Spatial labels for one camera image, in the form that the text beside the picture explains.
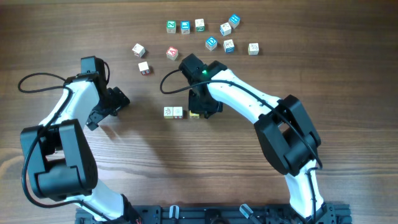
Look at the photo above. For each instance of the blue tilted block top right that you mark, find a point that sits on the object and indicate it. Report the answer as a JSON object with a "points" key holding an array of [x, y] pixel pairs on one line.
{"points": [[234, 21]]}

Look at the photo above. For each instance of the yellow W letter block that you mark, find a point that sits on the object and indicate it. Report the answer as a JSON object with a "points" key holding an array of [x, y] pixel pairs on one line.
{"points": [[194, 115]]}

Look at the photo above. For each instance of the white green picture block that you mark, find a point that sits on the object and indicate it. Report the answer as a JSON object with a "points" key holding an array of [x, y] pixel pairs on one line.
{"points": [[200, 25]]}

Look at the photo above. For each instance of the blue D letter block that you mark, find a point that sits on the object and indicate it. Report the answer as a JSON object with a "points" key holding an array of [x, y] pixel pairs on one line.
{"points": [[211, 43]]}

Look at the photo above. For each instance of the white blue picture block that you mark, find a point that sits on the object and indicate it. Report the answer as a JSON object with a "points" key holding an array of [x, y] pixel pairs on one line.
{"points": [[228, 46]]}

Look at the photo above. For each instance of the white yellow picture block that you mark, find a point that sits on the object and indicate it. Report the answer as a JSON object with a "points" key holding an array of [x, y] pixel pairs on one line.
{"points": [[253, 48]]}

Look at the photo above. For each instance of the blue letter block top row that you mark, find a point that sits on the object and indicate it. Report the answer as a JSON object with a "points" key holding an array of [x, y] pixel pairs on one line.
{"points": [[185, 27]]}

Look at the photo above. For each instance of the white red lower-left block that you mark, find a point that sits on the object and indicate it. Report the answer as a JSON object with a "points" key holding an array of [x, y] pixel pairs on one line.
{"points": [[144, 68]]}

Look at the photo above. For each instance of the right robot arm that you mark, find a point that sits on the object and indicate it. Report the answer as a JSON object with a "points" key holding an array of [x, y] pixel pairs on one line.
{"points": [[286, 134]]}

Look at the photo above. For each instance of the green Z letter block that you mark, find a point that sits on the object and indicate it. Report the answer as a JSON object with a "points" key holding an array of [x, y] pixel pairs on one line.
{"points": [[171, 27]]}

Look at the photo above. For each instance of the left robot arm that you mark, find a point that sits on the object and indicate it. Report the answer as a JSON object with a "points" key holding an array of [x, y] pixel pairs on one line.
{"points": [[59, 167]]}

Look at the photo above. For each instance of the white blue tilted block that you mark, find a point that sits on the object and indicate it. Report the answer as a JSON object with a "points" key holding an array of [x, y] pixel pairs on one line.
{"points": [[225, 29]]}

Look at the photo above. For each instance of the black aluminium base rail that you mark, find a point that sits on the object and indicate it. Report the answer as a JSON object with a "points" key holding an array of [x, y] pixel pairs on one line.
{"points": [[276, 213]]}

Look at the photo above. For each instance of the ladybug picture block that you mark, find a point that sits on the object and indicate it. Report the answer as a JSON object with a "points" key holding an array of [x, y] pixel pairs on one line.
{"points": [[168, 112]]}

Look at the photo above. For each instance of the white red green block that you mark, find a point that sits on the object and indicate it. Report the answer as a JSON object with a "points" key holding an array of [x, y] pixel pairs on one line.
{"points": [[177, 112]]}

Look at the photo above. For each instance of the red A letter block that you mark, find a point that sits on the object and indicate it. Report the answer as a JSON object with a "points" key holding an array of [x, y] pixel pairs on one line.
{"points": [[172, 53]]}

